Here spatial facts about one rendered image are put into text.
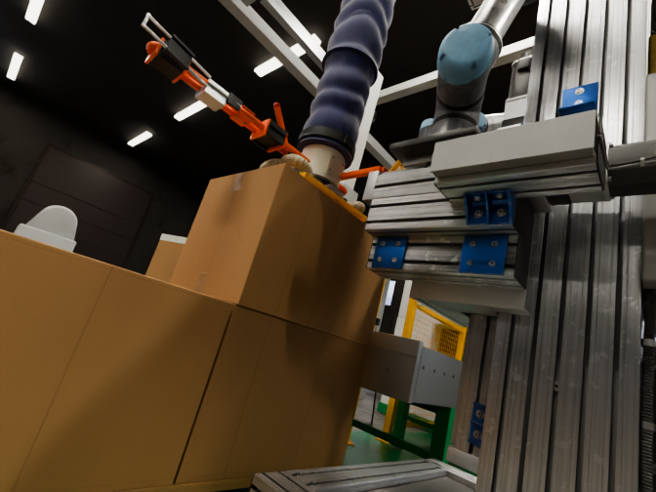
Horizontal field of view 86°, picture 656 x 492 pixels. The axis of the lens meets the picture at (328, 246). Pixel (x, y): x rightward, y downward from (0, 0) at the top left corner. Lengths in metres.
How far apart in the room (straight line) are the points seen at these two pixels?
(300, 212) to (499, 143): 0.55
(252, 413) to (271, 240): 0.45
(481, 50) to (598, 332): 0.63
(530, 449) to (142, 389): 0.77
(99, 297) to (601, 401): 0.94
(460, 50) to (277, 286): 0.71
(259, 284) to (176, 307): 0.21
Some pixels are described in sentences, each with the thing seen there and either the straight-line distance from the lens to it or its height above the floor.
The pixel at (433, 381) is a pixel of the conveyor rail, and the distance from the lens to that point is 1.46.
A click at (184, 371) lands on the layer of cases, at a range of 0.88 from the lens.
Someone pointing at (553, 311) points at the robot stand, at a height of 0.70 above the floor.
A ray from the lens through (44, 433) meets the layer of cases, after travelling 0.83.
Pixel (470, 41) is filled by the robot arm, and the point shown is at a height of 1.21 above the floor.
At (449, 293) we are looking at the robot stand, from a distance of 0.90.
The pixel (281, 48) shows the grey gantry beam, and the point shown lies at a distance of 4.03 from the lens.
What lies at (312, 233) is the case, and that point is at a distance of 1.05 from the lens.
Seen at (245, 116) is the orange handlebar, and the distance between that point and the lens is 1.17.
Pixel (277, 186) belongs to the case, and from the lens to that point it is 0.97.
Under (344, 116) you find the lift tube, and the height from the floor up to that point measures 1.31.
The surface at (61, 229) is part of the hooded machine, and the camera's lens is 6.57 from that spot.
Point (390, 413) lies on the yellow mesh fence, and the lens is 2.78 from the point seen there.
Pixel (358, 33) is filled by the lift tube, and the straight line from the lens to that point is 1.62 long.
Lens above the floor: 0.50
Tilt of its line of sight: 15 degrees up
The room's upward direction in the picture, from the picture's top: 16 degrees clockwise
